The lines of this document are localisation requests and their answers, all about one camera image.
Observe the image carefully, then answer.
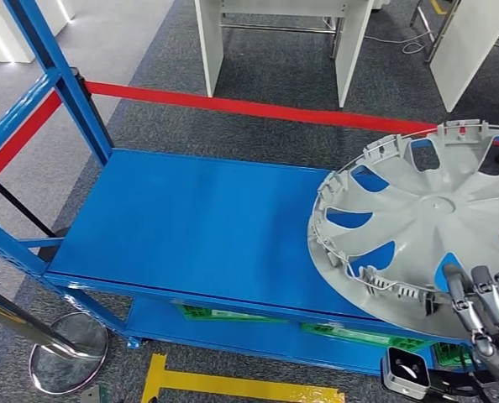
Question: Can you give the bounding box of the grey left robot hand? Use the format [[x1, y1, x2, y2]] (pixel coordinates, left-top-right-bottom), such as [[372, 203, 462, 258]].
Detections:
[[79, 384, 108, 403]]

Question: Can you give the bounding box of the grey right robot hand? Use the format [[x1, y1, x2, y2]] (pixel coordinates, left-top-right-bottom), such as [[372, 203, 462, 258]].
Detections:
[[442, 264, 499, 393]]

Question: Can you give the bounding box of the grey plastic wheel cover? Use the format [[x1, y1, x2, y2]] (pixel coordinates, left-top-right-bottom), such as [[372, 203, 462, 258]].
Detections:
[[307, 118, 499, 342]]

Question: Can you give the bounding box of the blue metal shelf rack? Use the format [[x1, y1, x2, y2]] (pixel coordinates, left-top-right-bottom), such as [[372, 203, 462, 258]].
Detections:
[[0, 0, 499, 379]]

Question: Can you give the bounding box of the chrome stanchion with round base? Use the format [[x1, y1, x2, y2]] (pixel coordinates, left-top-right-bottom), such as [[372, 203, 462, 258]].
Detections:
[[0, 280, 109, 397]]

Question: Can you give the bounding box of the red barrier belt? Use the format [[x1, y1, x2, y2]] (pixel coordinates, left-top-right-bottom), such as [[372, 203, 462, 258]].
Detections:
[[85, 80, 499, 150], [0, 92, 63, 193]]

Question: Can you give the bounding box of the white desk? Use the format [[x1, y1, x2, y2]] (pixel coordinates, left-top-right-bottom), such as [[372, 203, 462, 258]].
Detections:
[[409, 0, 499, 113], [194, 0, 374, 109]]

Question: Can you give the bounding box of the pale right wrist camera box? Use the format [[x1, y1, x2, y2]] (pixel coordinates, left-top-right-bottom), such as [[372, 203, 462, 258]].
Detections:
[[382, 347, 431, 401]]

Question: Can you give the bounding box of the black stanchion post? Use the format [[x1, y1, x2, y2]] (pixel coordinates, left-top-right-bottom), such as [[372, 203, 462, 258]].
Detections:
[[0, 179, 71, 264], [70, 66, 108, 152]]

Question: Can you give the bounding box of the white floor cable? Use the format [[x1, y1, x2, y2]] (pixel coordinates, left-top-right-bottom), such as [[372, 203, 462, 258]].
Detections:
[[365, 30, 433, 57]]

